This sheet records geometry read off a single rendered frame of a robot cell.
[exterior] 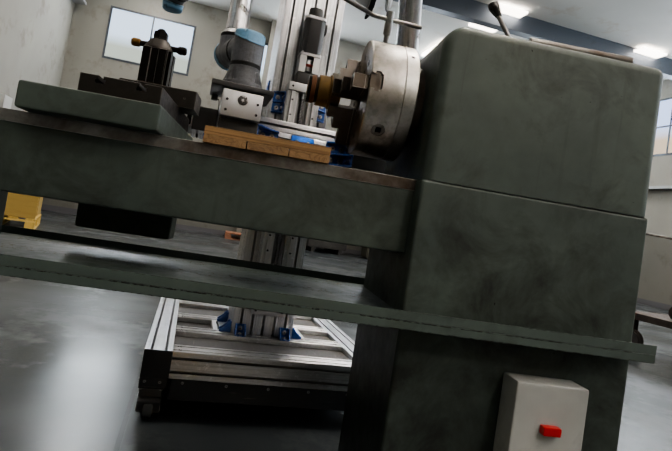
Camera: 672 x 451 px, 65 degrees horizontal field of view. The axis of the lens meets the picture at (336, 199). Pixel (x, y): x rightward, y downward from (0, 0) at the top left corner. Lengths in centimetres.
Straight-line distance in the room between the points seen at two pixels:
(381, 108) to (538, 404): 78
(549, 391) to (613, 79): 78
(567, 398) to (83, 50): 1279
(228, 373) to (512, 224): 107
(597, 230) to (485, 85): 46
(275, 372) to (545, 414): 93
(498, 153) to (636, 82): 41
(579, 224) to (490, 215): 23
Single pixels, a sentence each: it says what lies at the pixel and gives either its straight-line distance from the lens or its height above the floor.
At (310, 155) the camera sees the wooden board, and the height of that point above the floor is 88.
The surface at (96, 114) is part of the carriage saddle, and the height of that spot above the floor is 88.
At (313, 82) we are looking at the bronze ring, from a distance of 144.
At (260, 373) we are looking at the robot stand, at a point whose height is 18.
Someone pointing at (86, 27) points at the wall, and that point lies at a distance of 1358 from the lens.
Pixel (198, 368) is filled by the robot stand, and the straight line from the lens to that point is 189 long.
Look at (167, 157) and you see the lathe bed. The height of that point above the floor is 82.
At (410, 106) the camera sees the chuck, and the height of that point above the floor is 105.
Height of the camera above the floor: 73
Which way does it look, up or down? 3 degrees up
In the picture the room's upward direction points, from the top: 9 degrees clockwise
